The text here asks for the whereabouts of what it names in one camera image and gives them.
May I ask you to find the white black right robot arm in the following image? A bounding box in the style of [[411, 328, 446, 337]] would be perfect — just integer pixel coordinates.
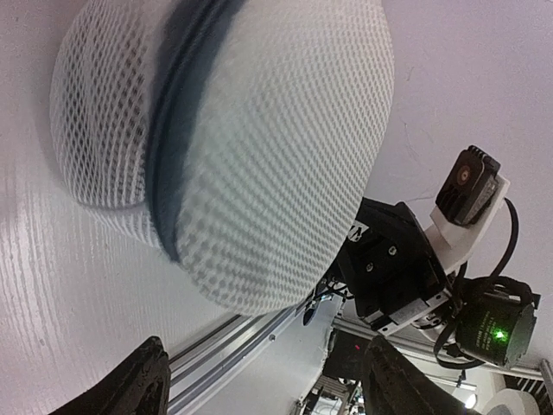
[[330, 199, 540, 369]]

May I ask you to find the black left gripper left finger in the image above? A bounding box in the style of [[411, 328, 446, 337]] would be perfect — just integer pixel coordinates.
[[52, 336, 170, 415]]

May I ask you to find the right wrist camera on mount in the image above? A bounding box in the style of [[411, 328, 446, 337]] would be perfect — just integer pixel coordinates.
[[425, 145, 510, 272]]

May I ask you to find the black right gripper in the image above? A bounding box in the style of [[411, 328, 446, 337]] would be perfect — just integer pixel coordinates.
[[334, 198, 453, 335]]

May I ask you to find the aluminium front rail frame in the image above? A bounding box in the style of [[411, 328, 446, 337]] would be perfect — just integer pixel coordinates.
[[167, 299, 552, 414]]

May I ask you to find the white mesh laundry bag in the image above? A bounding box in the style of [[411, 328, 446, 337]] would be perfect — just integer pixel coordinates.
[[49, 1, 394, 316]]

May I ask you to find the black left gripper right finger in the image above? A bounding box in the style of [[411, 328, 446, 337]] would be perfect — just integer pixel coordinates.
[[362, 335, 471, 415]]

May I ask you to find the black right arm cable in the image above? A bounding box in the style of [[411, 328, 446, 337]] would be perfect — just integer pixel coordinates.
[[434, 196, 520, 368]]

